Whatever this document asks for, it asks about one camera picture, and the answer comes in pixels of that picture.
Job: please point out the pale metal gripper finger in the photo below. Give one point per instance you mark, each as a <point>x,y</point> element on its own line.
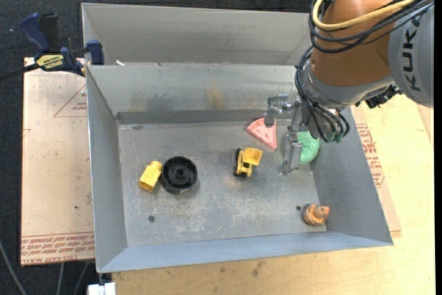
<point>291,155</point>
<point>271,115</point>

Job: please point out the pink triangular wedge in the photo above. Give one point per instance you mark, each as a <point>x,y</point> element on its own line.
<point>264,133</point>

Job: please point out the green foam ball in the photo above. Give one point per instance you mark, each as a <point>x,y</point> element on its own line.
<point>310,148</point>

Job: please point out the yellow toy truck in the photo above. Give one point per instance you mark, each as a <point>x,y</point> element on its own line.
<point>246,162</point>

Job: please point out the orange and brown cone toy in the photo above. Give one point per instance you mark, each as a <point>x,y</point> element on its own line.
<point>315,214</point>

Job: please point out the grey metal bin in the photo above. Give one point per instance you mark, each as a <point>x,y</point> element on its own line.
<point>221,210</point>

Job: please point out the black round wheel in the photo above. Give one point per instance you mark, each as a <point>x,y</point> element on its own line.
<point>179,174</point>

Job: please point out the yellow plastic block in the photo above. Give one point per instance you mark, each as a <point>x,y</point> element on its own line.
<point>150,177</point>

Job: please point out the brown cardboard board red print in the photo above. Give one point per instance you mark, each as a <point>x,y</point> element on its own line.
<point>55,155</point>

